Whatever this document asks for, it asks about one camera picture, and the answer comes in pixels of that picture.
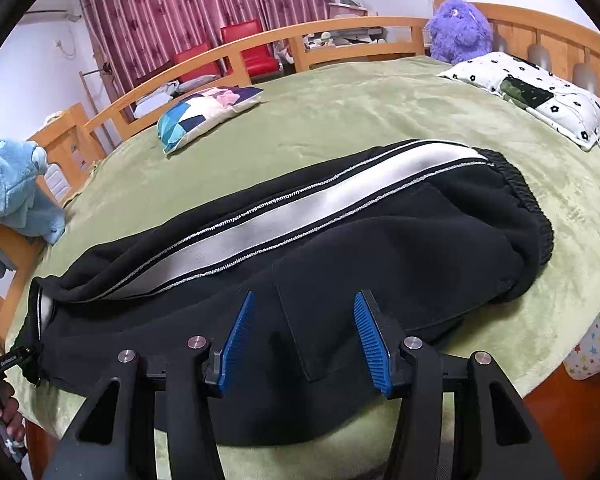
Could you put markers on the green fleece blanket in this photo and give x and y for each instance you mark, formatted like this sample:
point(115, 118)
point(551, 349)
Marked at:
point(355, 110)

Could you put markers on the person's left hand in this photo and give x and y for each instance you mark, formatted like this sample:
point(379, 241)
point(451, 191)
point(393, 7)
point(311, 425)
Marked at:
point(10, 407)

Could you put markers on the light blue plush toy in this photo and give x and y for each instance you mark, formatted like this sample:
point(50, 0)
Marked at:
point(10, 185)

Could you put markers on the black pants with white stripe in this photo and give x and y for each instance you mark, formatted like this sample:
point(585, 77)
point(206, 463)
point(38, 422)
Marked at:
point(380, 240)

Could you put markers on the red chair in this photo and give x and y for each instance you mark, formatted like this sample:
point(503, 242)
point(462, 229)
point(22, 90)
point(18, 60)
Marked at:
point(250, 45)
point(195, 62)

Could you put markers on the geometric blue pink cushion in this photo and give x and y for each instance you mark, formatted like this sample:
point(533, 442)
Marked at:
point(195, 115)

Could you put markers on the wooden clothes rack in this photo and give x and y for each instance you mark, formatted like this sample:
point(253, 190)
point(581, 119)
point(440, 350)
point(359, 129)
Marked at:
point(95, 70)

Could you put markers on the white bag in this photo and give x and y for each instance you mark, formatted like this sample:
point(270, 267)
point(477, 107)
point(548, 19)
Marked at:
point(150, 105)

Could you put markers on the wooden bed frame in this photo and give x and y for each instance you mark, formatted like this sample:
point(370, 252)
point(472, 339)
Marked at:
point(260, 42)

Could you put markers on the purple plush toy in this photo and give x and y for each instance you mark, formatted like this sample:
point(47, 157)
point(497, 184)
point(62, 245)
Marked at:
point(455, 30)

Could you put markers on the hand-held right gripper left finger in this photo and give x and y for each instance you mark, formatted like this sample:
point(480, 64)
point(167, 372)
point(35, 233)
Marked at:
point(237, 332)

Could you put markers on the dark red floral curtain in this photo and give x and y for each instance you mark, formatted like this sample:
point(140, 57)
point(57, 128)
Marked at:
point(180, 0)

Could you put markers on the white air conditioner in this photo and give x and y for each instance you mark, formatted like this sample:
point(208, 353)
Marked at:
point(50, 15)

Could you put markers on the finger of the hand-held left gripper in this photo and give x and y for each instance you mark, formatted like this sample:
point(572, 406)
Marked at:
point(27, 355)

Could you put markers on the cluttered white desk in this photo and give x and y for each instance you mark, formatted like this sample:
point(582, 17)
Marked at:
point(347, 12)

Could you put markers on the white patterned cloth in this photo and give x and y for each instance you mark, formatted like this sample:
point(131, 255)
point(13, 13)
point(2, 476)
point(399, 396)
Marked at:
point(570, 105)

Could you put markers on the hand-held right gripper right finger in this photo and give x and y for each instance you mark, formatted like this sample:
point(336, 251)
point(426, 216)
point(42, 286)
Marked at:
point(372, 340)

